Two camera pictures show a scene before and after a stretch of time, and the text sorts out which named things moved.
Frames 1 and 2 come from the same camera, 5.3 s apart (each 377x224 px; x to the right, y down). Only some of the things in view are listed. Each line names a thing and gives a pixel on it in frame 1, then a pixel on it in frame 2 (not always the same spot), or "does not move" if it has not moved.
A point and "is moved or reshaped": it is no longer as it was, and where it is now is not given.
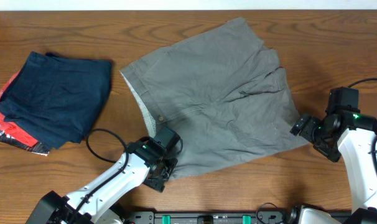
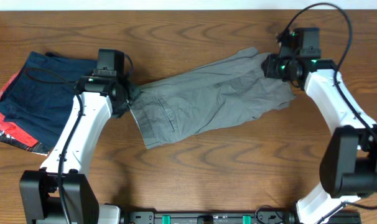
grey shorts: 223,93 is moved or reshaped
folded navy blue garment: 55,98 does not move
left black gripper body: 163,173 -> 128,94
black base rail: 257,218 does not move
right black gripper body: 312,130 -> 280,69
